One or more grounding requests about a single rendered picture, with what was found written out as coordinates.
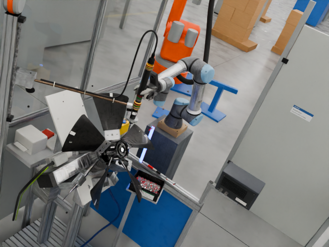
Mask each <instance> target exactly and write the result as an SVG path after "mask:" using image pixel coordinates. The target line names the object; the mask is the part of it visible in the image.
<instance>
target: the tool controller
mask: <svg viewBox="0 0 329 247"><path fill-rule="evenodd" d="M264 186H265V183H264V182H263V181H261V180H259V179H258V178H256V177H255V176H253V175H251V174H250V173H248V172H247V171H245V170H244V169H242V168H240V167H239V166H237V165H236V164H234V163H232V162H229V163H228V165H227V166H226V167H225V169H224V170H223V171H222V174H221V176H220V178H219V180H218V182H217V184H216V186H215V189H217V190H218V191H219V192H221V193H223V194H224V195H225V196H227V197H229V198H230V199H232V200H233V201H235V202H236V203H238V204H239V205H241V206H242V207H244V208H245V209H247V210H250V208H251V207H252V205H253V204H254V202H255V200H256V199H257V197H258V196H259V194H260V192H261V191H262V189H263V187H264Z"/></svg>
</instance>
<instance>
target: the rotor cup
mask: <svg viewBox="0 0 329 247"><path fill-rule="evenodd" d="M110 142H112V143H111V144H110V145H109V146H108V147H107V149H106V150H105V151H104V152H103V153H98V154H99V157H100V159H101V160H102V161H103V162H104V163H107V162H109V161H110V158H111V157H112V160H111V163H112V162H114V161H117V160H124V159H126V158H127V156H128V154H129V147H128V144H127V143H126V142H125V141H124V140H114V141H110ZM111 147H114V148H111ZM121 148H123V151H121ZM114 158H117V159H114Z"/></svg>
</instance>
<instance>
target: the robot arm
mask: <svg viewBox="0 0 329 247"><path fill-rule="evenodd" d="M185 72H190V73H191V74H193V81H194V85H193V89H192V93H191V98H190V102H189V101H188V100H187V99H184V98H176V99H175V101H174V102H173V105H172V108H171V110H170V113H169V114H168V115H167V116H166V118H165V120H164V123H165V124H166V125H167V126H169V127H170V128H173V129H180V128H181V127H182V124H183V119H184V120H185V121H186V122H188V123H189V124H190V125H192V126H196V125H197V124H199V123H200V122H201V120H202V118H203V115H202V114H201V108H200V106H201V102H202V98H203V94H204V90H205V86H206V84H208V83H209V82H211V81H212V78H213V77H214V68H213V67H211V65H209V64H207V63H205V62H204V61H202V60H201V59H199V58H198V57H194V56H190V57H185V58H182V59H180V60H178V61H177V63H176V64H175V65H173V66H171V67H169V68H168V69H166V70H164V71H163V72H161V73H159V74H157V73H156V72H154V71H151V73H150V79H149V80H148V82H147V85H146V88H145V90H144V91H142V92H141V93H140V95H143V100H145V99H149V100H152V99H153V103H154V104H155V105H156V106H163V105H164V103H165V101H166V98H167V95H168V93H169V90H170V88H172V87H173V86H174V84H175V82H174V79H173V78H174V77H176V76H178V75H179V74H181V73H185ZM140 83H141V81H140V82H139V84H138V85H137V86H136V87H135V88H134V91H135V95H136V94H137V92H138V89H139V86H140ZM150 98H152V99H150Z"/></svg>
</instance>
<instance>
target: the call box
mask: <svg viewBox="0 0 329 247"><path fill-rule="evenodd" d="M128 127H129V121H126V123H122V126H121V129H119V130H120V135H121V134H123V133H125V132H127V130H128Z"/></svg>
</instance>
